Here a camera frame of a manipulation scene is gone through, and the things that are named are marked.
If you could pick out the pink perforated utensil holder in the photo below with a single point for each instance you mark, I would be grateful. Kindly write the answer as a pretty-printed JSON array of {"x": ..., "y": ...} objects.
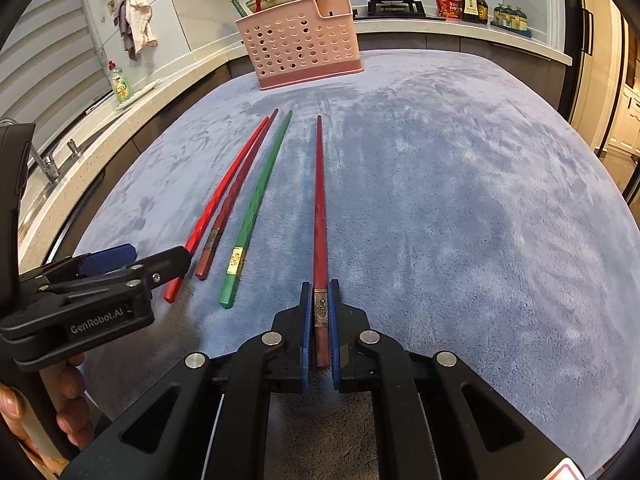
[{"x": 300, "y": 45}]

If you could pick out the green dish soap bottle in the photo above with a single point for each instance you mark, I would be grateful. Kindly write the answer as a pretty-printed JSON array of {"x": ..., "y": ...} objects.
[{"x": 121, "y": 85}]

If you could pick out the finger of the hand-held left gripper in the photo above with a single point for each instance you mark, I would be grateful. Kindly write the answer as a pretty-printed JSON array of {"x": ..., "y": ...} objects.
[
  {"x": 110, "y": 257},
  {"x": 170, "y": 262}
]

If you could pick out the tall cabinet door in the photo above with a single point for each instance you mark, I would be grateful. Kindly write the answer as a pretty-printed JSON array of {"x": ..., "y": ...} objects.
[{"x": 595, "y": 85}]

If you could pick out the cream cabinet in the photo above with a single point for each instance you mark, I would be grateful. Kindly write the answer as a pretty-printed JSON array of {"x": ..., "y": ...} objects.
[{"x": 625, "y": 125}]

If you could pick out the dark red chopstick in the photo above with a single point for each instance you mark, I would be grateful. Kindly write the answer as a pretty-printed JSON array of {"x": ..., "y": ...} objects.
[{"x": 212, "y": 240}]

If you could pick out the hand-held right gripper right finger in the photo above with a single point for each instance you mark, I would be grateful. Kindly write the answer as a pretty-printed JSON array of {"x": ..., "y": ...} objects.
[{"x": 336, "y": 340}]

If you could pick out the purple hanging cloth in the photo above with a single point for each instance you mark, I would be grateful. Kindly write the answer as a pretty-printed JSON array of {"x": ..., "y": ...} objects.
[{"x": 127, "y": 40}]

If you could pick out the white hanging towel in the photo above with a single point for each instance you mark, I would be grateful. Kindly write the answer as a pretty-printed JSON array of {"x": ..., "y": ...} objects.
[{"x": 142, "y": 20}]

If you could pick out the red instant noodle cup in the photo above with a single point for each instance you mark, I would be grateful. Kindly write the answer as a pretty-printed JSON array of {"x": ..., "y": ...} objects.
[{"x": 450, "y": 8}]

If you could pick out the maroon chopstick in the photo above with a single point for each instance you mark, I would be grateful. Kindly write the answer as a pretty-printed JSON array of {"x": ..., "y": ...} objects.
[{"x": 319, "y": 210}]

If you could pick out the black gas stove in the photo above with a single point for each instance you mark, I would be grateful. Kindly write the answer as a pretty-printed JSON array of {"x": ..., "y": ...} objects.
[{"x": 395, "y": 8}]

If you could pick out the window blinds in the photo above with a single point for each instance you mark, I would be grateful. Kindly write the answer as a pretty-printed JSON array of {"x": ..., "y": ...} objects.
[{"x": 50, "y": 35}]

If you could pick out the grey-blue fleece blanket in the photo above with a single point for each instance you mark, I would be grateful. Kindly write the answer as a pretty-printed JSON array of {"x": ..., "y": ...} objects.
[{"x": 450, "y": 210}]

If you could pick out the chrome soap dispenser pump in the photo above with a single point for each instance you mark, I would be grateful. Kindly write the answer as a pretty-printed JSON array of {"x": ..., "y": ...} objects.
[{"x": 75, "y": 149}]

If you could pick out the white speckled kitchen counter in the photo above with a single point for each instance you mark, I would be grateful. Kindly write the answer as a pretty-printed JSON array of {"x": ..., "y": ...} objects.
[{"x": 190, "y": 62}]

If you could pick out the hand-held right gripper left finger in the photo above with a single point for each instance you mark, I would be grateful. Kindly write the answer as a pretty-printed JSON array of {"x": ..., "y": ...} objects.
[{"x": 305, "y": 340}]

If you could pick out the green chopstick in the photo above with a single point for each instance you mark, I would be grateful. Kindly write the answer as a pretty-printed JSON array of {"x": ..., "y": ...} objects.
[
  {"x": 235, "y": 4},
  {"x": 235, "y": 262}
]

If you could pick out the white wall outlet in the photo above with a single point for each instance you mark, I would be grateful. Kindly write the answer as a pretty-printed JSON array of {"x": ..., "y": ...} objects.
[{"x": 111, "y": 5}]

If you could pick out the chrome kitchen faucet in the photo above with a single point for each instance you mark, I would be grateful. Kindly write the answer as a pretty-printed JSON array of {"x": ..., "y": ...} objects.
[{"x": 50, "y": 170}]

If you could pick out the person's left hand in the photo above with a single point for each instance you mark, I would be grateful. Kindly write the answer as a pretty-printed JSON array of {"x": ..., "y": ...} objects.
[{"x": 75, "y": 422}]

